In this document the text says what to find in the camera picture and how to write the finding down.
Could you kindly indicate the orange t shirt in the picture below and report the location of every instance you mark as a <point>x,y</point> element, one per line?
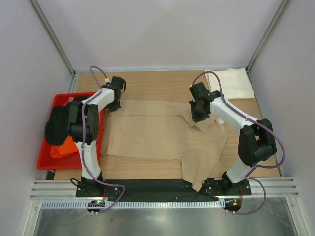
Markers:
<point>66,149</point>

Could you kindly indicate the right aluminium frame post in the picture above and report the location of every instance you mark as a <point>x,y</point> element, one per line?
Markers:
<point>284,4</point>

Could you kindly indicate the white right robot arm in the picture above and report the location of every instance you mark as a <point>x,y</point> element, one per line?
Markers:
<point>256,143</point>

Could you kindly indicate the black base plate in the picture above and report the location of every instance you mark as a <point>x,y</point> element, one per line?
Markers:
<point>162,190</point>

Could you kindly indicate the red plastic bin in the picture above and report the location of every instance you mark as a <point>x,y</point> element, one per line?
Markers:
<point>45,161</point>

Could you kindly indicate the black t shirt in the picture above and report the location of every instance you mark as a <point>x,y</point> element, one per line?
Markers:
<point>56,128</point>

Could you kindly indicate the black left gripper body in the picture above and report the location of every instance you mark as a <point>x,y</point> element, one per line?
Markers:
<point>114,105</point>

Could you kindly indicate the beige t shirt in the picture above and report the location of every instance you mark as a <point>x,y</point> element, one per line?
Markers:
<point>166,130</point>

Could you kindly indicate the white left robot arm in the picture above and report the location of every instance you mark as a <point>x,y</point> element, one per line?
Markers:
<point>84,127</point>

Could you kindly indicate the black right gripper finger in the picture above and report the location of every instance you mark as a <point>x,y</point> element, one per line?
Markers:
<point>202,117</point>
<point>193,112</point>

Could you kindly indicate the slotted cable duct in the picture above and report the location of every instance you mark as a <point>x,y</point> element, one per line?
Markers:
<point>98,204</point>

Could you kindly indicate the folded white t shirt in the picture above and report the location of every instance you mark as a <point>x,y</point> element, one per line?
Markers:
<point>235,84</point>

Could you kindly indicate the aluminium rail profile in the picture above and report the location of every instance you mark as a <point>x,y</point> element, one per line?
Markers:
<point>58,189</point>

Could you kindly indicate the left aluminium frame post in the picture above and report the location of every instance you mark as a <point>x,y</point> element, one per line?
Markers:
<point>45,23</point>

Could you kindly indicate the aluminium frame post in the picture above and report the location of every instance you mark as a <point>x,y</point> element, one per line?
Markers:
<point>45,23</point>
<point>284,4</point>

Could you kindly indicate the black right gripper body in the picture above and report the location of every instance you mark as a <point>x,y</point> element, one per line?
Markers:
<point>198,113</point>

